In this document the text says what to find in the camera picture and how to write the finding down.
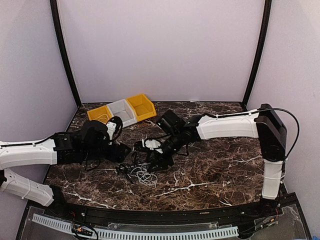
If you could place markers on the right black frame post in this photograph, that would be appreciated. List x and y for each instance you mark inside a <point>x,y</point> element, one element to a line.
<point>258,53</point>

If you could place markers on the left black frame post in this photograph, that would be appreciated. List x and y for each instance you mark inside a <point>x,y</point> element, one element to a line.
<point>63,51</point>

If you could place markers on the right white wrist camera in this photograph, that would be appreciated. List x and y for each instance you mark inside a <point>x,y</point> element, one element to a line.
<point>146,145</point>

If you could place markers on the left yellow plastic bin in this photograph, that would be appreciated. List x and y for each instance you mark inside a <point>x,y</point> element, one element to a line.
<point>101,114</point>

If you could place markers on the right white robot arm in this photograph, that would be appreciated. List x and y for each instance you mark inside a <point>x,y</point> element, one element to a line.
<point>262,124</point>

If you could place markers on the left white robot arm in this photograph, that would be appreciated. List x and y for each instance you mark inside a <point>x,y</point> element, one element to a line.
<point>94,141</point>

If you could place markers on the black front rail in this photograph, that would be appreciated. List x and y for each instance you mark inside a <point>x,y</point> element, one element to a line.
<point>238,214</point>

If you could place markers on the right yellow plastic bin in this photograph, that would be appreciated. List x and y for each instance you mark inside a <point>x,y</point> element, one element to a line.
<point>142,107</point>

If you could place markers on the black frame post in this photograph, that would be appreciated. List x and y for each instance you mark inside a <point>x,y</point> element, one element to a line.
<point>63,51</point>
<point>258,53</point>

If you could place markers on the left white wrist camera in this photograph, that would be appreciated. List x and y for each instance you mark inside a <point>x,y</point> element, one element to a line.
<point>114,128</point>

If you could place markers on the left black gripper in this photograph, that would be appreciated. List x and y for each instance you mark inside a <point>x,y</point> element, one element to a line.
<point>118,155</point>

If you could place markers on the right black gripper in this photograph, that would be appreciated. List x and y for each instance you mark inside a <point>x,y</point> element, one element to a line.
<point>160,160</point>

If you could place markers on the grey plastic bin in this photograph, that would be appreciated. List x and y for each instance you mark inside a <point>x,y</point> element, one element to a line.
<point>123,110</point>

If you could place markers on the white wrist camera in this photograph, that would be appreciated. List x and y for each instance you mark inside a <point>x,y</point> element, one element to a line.
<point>146,145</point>
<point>114,128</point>

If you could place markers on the white slotted cable duct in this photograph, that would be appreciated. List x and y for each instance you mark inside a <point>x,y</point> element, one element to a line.
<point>135,232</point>

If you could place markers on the yellow plastic bin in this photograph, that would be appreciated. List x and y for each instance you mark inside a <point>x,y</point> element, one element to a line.
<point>142,107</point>
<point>101,114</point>

